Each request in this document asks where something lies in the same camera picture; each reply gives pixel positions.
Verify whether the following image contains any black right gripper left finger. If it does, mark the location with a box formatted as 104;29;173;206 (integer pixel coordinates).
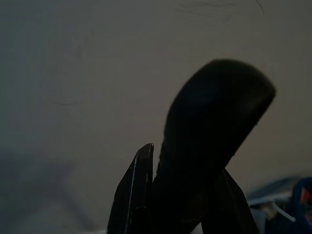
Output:
106;143;155;234

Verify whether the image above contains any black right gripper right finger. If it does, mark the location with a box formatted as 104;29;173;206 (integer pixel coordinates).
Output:
201;167;259;234

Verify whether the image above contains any blue round bin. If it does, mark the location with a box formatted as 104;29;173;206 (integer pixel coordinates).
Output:
246;175;312;234

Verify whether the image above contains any blue long-handled dustpan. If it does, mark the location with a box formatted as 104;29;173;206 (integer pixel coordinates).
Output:
151;58;276;234

